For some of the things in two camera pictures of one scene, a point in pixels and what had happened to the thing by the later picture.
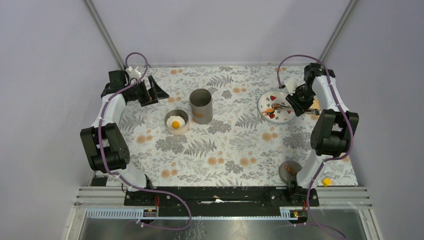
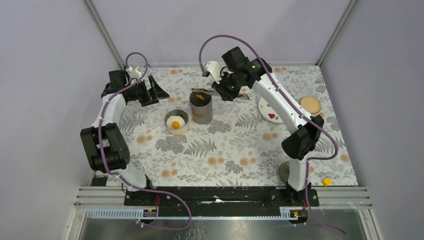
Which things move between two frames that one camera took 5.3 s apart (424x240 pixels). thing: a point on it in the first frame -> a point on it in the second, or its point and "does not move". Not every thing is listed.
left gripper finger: [155, 92] does not move
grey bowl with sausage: [288, 170] does not move
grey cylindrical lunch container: [201, 100] does not move
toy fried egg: [175, 122] does not move
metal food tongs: [314, 111] -> [240, 96]
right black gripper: [297, 107] -> [226, 95]
